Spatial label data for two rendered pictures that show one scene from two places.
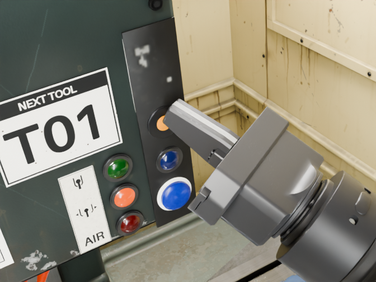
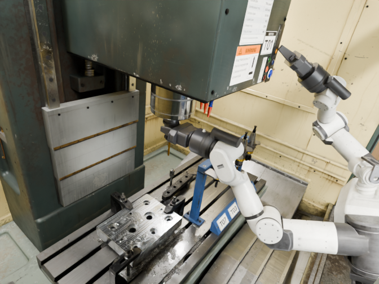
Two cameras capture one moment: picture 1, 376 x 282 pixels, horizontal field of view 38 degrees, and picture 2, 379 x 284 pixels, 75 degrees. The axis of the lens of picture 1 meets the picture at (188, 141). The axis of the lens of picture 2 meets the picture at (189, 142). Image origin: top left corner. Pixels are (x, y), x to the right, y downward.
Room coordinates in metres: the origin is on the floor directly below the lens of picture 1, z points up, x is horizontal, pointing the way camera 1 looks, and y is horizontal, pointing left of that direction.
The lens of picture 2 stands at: (-0.29, 0.74, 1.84)
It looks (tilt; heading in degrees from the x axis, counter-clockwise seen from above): 29 degrees down; 329
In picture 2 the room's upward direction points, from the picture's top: 8 degrees clockwise
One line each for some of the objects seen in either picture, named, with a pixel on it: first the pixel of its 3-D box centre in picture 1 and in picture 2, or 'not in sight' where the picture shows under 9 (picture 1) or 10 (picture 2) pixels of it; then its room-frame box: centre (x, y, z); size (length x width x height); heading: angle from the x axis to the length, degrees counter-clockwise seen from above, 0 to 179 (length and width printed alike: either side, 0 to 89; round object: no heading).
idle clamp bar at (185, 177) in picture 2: not in sight; (177, 188); (0.66, 0.19, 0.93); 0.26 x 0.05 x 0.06; 120
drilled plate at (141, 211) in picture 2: not in sight; (141, 225); (0.45, 0.47, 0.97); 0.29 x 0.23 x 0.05; 115
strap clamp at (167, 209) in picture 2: not in sight; (173, 208); (0.49, 0.30, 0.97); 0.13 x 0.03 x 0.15; 115
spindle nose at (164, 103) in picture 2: not in sight; (173, 95); (0.45, 0.37, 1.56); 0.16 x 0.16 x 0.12
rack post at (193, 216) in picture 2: not in sight; (197, 196); (0.45, 0.20, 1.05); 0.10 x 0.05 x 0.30; 25
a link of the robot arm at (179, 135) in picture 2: not in sight; (192, 137); (0.36, 0.33, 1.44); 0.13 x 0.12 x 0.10; 115
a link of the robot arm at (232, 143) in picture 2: not in sight; (222, 146); (0.26, 0.27, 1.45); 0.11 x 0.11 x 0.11; 25
